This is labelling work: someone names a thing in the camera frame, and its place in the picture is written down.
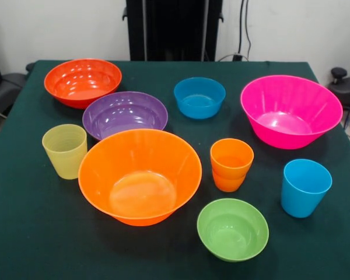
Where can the small blue plastic bowl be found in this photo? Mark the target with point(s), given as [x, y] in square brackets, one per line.
[199, 99]

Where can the large orange plastic bowl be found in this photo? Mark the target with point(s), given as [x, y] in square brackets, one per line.
[140, 181]

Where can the purple plastic bowl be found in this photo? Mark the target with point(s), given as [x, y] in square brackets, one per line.
[124, 116]

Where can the orange plastic cup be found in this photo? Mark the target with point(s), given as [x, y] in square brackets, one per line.
[231, 160]
[229, 185]

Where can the small green plastic bowl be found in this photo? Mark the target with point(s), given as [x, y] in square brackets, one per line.
[231, 233]

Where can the red plastic bowl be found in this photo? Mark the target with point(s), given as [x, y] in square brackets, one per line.
[81, 81]

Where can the pale yellow-green plastic cup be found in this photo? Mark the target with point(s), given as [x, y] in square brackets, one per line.
[64, 157]

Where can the large pink plastic bowl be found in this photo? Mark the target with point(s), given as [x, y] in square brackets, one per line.
[288, 116]

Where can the blue plastic cup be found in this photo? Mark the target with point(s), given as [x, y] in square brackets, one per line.
[304, 195]

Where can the dark green table cloth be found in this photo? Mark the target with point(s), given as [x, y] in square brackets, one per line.
[32, 218]

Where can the black office chair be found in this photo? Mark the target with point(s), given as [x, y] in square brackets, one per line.
[347, 87]
[6, 87]

